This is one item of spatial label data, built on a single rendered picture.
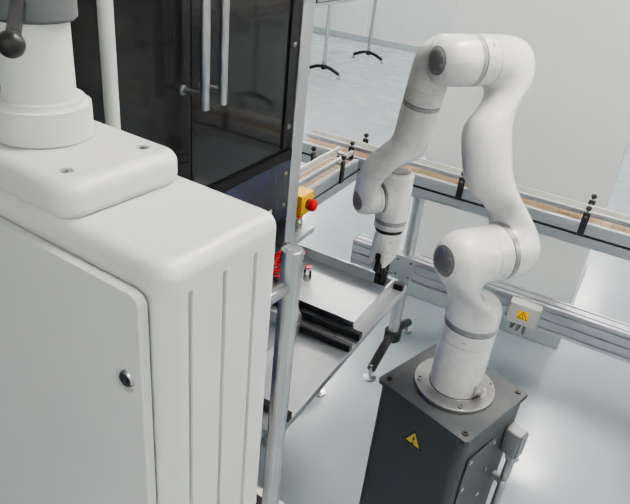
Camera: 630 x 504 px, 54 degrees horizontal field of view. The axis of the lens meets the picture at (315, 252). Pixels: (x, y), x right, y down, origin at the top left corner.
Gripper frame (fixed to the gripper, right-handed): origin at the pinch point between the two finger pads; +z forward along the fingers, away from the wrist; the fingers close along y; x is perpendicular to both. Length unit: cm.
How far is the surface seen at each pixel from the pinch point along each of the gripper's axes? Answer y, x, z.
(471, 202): -83, 2, 5
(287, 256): 87, 20, -52
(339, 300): 8.9, -7.7, 6.1
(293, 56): -3, -35, -53
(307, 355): 34.4, -3.0, 6.6
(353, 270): -5.7, -10.8, 4.5
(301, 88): -8, -35, -44
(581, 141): -143, 29, -11
